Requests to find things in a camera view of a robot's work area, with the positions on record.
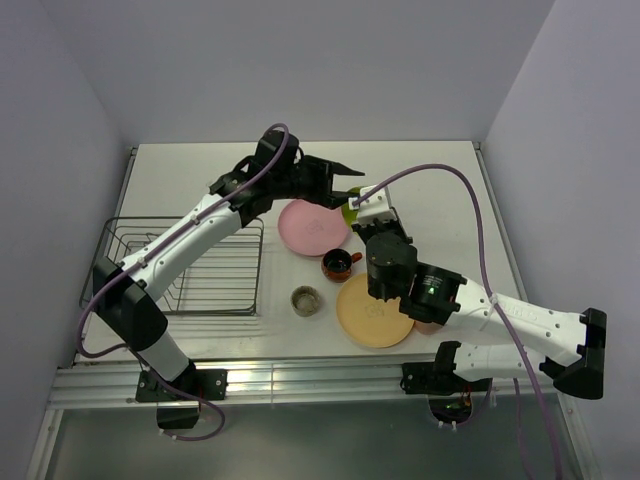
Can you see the pink cup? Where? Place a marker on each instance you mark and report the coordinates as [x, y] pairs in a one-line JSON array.
[[426, 328]]

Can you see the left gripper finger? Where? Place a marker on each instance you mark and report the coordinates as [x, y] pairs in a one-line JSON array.
[[336, 199], [338, 169]]

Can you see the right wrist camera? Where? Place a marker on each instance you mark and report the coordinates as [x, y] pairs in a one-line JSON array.
[[376, 207]]

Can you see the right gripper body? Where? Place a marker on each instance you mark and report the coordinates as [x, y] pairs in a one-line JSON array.
[[366, 230]]

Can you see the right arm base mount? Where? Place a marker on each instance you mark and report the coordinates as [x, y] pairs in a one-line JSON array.
[[453, 402]]

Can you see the metal wire dish rack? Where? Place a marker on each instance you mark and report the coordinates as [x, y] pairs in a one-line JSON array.
[[222, 282]]

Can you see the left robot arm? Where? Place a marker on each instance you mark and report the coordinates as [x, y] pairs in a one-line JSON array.
[[125, 293]]

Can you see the yellow plate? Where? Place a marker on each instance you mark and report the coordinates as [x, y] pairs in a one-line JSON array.
[[368, 321]]

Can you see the orange mug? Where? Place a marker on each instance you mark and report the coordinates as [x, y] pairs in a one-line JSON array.
[[337, 264]]

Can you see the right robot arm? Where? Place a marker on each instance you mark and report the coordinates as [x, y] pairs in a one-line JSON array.
[[567, 348]]

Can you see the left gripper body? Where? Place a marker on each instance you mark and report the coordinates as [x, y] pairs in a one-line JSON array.
[[310, 179]]

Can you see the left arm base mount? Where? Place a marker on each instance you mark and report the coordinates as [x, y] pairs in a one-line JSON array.
[[179, 404]]

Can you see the small speckled grey cup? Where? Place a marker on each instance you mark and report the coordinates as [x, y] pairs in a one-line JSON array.
[[305, 301]]

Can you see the green bowl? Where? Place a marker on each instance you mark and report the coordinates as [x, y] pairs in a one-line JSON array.
[[349, 216]]

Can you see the pink plate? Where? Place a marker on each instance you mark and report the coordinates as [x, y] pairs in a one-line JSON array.
[[311, 230]]

